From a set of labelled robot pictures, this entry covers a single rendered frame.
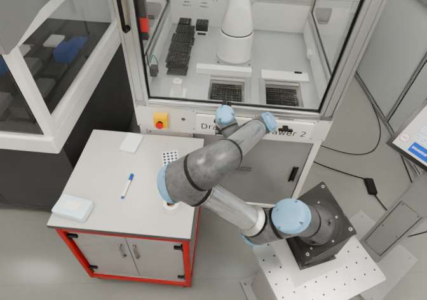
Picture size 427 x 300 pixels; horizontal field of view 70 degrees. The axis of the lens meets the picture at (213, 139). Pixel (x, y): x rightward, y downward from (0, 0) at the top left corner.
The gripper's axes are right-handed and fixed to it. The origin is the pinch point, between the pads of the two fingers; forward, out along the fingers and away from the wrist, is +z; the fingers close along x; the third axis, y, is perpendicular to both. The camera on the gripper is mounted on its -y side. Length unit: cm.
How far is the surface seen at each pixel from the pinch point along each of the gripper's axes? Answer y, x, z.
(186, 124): -0.2, -20.0, 10.0
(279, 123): -3.6, 28.5, 2.2
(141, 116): -2.1, -44.1, 7.3
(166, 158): 19.4, -27.3, 0.9
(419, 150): 7, 87, -16
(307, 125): -3.8, 42.7, 1.9
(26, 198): 51, -126, 53
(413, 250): 63, 137, 68
